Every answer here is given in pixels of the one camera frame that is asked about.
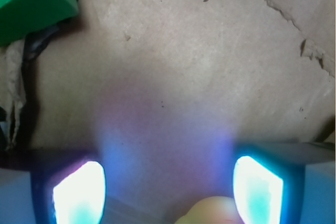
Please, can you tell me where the brown paper bag tray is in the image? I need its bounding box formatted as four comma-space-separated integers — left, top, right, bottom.
0, 0, 336, 224

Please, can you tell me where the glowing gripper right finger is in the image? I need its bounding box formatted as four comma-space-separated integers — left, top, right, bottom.
233, 142, 335, 223

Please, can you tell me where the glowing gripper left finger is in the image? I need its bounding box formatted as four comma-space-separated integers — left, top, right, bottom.
1, 150, 106, 223

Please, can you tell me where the green rectangular block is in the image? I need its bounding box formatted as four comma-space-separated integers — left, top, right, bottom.
1, 0, 79, 46

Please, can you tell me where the yellow rubber duck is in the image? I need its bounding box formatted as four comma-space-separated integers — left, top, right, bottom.
175, 196, 244, 223

